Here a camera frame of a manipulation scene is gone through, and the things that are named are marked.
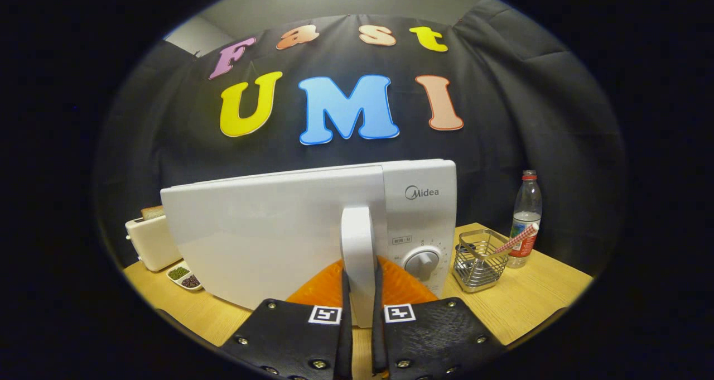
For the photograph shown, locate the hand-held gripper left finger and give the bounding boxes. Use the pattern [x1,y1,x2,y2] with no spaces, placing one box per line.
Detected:
[219,257,353,380]

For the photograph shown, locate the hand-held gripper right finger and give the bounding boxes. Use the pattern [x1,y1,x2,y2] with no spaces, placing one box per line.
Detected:
[371,256,507,380]

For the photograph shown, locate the white toaster oven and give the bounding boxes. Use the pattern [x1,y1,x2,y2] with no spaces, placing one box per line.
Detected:
[161,158,458,329]

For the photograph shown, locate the cream slot toaster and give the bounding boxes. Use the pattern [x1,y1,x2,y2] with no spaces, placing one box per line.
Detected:
[125,215,182,272]

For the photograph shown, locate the red striped straw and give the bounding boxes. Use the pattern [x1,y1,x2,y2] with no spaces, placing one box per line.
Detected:
[494,223,539,255]

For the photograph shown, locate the white divided bean dish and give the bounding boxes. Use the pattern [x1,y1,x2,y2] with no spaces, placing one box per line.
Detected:
[166,262,204,292]

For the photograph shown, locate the clear plastic water bottle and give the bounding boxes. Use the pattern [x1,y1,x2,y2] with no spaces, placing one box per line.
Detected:
[506,170,543,269]

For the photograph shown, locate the metal wire utensil holder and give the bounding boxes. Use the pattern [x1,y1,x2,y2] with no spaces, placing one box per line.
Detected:
[452,229,511,294]

